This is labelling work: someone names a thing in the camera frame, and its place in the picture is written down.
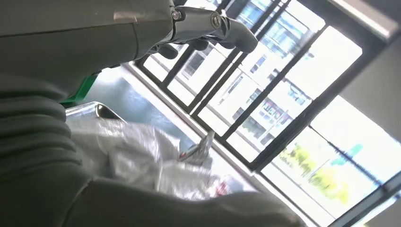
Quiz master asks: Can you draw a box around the grey plastic mailer package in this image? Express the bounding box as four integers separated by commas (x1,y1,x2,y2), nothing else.
66,117,254,201

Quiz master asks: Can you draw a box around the ribbed grey left arm sleeve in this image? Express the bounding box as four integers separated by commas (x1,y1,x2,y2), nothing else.
0,73,91,192

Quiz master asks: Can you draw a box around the black framed glazed window wall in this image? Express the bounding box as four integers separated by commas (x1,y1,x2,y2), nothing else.
134,0,401,227

